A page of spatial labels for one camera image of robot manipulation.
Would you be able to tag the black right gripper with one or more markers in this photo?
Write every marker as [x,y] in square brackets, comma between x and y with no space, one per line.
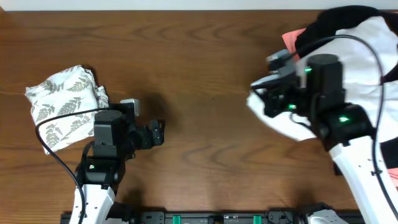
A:
[271,96]

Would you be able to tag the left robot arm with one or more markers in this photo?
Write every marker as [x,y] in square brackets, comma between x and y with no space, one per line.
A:
[103,165]

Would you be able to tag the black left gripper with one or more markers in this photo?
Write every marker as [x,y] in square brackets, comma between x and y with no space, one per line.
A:
[157,139]

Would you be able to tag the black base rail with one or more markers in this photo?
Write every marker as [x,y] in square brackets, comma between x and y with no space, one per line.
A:
[269,217]

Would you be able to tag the fern print fabric bag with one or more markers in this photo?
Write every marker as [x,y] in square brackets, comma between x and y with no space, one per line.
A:
[72,92]

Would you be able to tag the pink garment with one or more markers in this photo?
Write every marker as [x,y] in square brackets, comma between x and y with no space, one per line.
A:
[290,38]

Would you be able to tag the black garment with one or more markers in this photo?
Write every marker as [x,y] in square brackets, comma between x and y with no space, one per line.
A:
[332,20]

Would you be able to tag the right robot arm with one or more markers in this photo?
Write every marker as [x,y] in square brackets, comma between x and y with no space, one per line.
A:
[344,129]

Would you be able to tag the white t-shirt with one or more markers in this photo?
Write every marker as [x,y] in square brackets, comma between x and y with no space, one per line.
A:
[361,80]

